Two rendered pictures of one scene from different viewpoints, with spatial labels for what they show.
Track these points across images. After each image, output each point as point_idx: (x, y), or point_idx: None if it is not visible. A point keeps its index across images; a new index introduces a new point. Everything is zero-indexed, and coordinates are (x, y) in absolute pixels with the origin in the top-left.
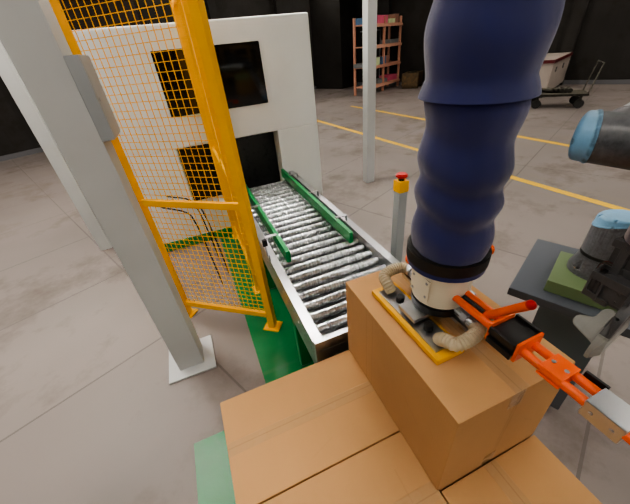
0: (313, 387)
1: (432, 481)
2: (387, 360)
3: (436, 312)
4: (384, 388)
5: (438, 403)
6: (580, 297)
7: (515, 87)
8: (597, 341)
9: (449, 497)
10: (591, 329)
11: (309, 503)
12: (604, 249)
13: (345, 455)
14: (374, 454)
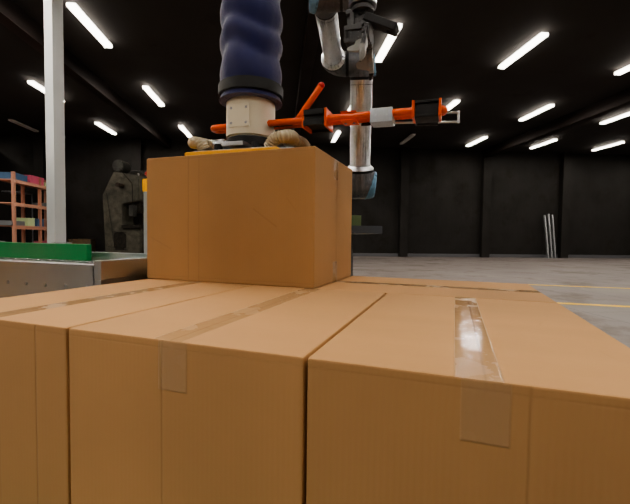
0: (118, 288)
1: (306, 283)
2: (224, 191)
3: (257, 138)
4: (222, 247)
5: (293, 152)
6: None
7: None
8: (361, 46)
9: (325, 288)
10: (356, 47)
11: (189, 307)
12: None
13: (206, 294)
14: (239, 290)
